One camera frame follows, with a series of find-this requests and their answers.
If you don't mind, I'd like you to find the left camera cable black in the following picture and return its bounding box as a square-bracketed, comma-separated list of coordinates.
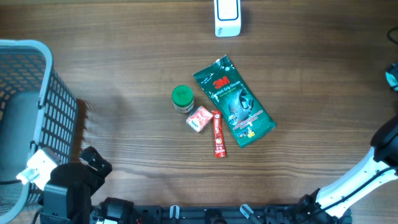
[0, 179, 21, 185]

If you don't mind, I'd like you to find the green 3M gloves packet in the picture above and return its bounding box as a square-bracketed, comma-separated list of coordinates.
[193, 55, 276, 147]

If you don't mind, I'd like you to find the white barcode scanner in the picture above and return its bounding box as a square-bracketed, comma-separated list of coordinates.
[213, 0, 242, 37]

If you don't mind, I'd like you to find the green lid Knorr jar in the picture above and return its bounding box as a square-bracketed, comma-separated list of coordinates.
[172, 85, 194, 113]

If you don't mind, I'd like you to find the red stick packet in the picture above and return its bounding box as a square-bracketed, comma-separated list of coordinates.
[211, 110, 226, 158]

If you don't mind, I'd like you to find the light blue wipes packet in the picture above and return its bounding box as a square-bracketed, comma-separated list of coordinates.
[386, 62, 398, 91]

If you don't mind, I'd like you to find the grey plastic mesh basket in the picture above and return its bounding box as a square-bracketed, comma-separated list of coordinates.
[1, 40, 78, 223]

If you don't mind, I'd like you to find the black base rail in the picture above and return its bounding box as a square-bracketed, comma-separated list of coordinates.
[90, 203, 353, 224]

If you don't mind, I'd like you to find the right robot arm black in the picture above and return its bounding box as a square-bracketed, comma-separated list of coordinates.
[298, 116, 397, 223]

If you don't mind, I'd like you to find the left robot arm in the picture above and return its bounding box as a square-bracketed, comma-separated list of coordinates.
[40, 146, 142, 224]

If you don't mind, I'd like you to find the small red white packet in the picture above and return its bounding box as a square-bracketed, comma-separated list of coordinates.
[186, 106, 213, 133]

